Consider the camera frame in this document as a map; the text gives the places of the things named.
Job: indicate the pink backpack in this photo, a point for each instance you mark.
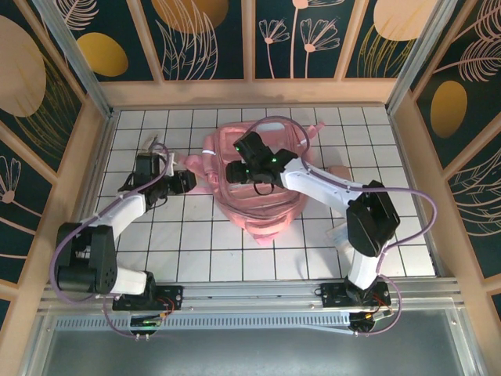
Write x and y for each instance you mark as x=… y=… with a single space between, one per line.
x=258 y=211

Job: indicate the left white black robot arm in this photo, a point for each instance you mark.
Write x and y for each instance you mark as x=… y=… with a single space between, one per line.
x=90 y=250

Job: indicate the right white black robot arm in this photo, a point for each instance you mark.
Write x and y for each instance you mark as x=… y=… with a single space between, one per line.
x=372 y=219

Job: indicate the white plastic packet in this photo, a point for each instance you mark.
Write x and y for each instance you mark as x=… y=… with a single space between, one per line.
x=336 y=235

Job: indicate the small controller board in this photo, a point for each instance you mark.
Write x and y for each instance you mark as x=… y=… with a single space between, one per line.
x=146 y=323
x=370 y=319

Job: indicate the grey metal shelf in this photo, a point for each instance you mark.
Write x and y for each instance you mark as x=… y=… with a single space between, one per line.
x=250 y=352

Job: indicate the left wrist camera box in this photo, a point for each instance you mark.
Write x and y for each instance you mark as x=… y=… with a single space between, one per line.
x=176 y=160

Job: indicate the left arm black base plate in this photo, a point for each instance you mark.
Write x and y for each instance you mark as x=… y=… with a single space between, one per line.
x=172 y=297

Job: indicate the aluminium mounting rail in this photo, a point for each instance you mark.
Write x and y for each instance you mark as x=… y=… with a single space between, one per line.
x=250 y=291

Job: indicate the aluminium frame post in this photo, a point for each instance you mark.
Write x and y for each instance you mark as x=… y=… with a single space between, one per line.
x=415 y=58
x=84 y=78

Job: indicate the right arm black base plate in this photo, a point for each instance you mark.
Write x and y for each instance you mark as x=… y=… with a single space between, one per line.
x=332 y=295

